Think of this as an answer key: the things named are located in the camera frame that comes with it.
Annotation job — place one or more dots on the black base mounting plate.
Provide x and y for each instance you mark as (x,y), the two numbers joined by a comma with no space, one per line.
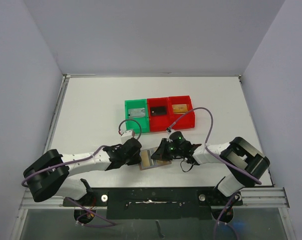
(156,203)

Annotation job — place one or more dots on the red plastic double bin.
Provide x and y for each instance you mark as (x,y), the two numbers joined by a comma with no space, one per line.
(161,123)

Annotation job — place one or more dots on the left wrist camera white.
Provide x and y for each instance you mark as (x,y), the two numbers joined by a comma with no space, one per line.
(126,135)

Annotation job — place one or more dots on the brown leather card holder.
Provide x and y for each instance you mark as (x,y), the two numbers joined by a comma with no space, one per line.
(148,163)

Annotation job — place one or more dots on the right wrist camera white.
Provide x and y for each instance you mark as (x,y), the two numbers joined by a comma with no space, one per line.
(170,131)

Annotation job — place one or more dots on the gold credit card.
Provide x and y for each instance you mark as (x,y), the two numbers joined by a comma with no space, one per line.
(180,108)

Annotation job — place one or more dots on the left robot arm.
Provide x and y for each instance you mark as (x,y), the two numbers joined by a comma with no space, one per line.
(50,175)

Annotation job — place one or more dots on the black credit card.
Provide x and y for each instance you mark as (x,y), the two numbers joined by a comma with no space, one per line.
(158,111)

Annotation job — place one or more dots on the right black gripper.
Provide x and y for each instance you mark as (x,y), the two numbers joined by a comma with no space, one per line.
(164,150)

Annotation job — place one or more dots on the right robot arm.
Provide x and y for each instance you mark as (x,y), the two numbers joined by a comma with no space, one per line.
(245,162)

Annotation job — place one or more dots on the green plastic bin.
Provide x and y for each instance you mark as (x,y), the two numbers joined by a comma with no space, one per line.
(144,121)

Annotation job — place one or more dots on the silver credit card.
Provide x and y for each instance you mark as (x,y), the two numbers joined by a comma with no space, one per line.
(136,112)

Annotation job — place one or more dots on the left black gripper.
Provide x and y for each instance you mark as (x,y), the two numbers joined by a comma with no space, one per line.
(133,152)

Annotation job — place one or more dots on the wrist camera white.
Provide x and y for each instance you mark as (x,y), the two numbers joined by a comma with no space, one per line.
(126,135)
(170,131)

